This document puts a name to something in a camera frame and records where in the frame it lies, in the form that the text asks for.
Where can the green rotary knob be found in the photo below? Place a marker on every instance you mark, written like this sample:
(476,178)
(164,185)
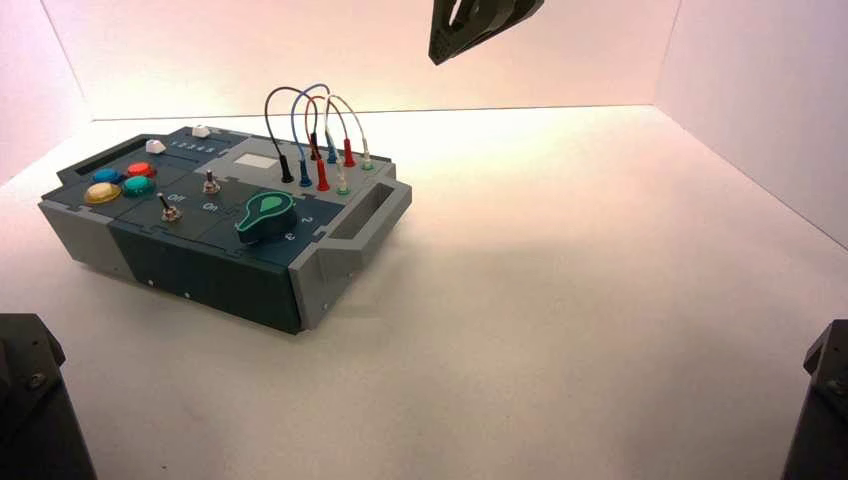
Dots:
(265,220)

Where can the grey and teal task board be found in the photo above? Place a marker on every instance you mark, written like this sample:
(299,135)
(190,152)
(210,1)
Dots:
(212,265)

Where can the red push button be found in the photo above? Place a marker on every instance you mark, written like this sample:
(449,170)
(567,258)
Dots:
(141,169)

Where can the metal toggle switch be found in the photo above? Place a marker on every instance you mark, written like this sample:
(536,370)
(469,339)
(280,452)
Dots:
(211,185)
(169,212)

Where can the white slider knob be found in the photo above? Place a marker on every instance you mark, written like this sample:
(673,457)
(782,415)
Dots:
(155,146)
(201,131)

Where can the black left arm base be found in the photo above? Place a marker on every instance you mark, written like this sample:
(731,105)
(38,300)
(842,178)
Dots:
(33,411)

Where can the teal push button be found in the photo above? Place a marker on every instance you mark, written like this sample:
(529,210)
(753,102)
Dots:
(138,186)

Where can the white rectangular label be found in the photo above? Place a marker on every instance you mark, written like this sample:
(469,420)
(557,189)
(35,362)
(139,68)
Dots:
(256,161)

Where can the blue push button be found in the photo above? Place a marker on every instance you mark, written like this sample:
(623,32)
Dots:
(107,176)

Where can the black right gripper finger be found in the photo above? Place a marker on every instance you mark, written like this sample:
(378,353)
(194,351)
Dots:
(484,23)

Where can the yellow push button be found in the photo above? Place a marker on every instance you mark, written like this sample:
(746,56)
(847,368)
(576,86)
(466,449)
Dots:
(102,193)

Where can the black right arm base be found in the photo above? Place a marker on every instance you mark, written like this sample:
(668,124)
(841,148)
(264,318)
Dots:
(821,411)

